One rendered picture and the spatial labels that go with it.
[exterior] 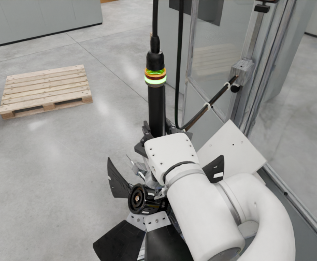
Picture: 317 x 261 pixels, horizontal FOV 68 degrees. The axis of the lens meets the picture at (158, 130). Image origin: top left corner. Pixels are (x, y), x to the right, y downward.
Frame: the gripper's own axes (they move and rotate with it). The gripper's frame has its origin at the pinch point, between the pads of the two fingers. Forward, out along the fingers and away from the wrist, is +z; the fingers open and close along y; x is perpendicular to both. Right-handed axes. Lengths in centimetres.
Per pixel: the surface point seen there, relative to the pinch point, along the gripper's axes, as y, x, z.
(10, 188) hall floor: -112, -165, 139
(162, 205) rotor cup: 4.2, -47.7, 6.1
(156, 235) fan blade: -2.3, -46.9, -5.0
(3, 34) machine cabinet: -160, -139, 534
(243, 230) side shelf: 45, -80, -2
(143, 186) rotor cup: -1.9, -39.0, 11.2
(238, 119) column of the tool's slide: 58, -42, 37
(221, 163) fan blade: 23.7, -24.0, 1.4
